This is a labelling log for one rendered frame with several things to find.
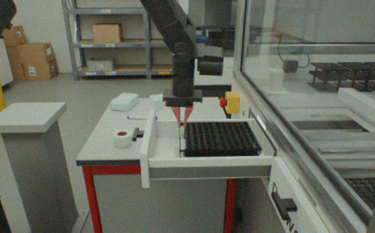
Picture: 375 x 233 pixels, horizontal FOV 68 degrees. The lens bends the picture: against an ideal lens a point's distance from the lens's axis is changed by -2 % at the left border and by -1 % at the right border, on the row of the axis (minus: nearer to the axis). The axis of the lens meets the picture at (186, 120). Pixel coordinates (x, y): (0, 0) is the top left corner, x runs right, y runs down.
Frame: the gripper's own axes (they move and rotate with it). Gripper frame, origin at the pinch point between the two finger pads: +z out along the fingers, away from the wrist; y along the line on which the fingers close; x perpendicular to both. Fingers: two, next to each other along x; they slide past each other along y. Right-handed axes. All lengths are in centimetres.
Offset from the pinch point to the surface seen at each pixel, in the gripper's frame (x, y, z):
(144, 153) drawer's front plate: 11.3, 8.8, 2.6
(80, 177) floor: -105, 79, 99
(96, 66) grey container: -375, 147, 82
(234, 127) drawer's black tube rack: -8.5, -16.1, 4.7
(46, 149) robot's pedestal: -45, 66, 37
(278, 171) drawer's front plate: 17.3, -22.3, 2.6
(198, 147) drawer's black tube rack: 4.1, -4.7, 4.8
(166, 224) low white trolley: -14, 6, 52
